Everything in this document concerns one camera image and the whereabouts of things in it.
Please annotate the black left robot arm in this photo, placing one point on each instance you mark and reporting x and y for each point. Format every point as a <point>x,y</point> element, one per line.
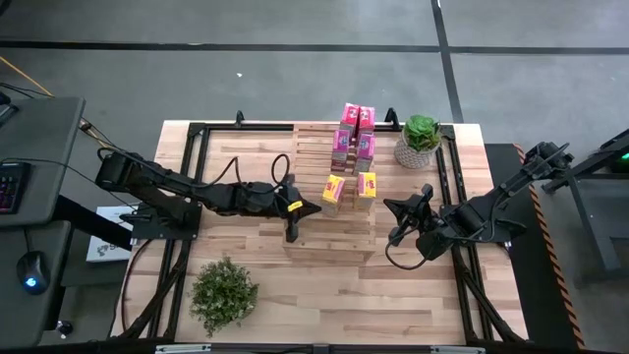
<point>172,187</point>

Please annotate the black caster wheel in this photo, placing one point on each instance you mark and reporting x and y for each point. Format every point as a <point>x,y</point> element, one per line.
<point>64,328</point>

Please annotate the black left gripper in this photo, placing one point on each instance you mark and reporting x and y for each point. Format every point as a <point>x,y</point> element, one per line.
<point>287,196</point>

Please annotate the succulent in white patterned pot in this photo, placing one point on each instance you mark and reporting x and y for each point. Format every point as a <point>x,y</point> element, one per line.
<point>420,133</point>

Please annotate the black backlit keyboard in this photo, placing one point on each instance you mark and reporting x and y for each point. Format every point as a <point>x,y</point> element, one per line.
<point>12,189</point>

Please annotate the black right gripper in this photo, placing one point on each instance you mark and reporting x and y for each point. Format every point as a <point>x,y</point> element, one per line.
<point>422,221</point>

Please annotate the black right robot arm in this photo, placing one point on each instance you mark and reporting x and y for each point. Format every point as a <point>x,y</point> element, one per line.
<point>491,211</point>

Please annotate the white printed booklet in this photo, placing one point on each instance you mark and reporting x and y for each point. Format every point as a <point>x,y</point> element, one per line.
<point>105,248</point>

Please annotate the black device with green light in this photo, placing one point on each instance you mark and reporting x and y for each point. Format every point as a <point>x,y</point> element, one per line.
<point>620,157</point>

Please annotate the bushy green plant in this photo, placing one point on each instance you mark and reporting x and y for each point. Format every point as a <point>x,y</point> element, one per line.
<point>223,295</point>

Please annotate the wooden slatted shelf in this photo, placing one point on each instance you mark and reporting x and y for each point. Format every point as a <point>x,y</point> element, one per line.
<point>334,236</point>

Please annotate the black support beam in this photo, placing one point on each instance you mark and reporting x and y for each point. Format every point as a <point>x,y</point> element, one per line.
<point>88,223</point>

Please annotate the black metal table frame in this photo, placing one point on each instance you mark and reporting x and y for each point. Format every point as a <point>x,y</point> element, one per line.
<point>236,127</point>

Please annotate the silver bracket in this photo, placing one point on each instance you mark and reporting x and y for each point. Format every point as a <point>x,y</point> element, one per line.
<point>457,350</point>
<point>182,349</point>

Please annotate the black mat with hazard stripe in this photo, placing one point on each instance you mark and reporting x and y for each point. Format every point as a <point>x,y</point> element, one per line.
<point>531,275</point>

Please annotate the black computer mouse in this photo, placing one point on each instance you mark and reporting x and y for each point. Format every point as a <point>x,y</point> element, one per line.
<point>33,270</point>

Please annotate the black metal stand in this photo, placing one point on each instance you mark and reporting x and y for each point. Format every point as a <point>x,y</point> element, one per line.
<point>595,231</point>

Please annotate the grey desk top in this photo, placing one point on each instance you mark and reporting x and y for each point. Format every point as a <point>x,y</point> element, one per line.
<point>19,319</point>
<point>44,137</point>

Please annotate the magenta cereal box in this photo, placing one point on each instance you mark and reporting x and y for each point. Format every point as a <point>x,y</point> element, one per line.
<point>364,152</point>
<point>340,147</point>

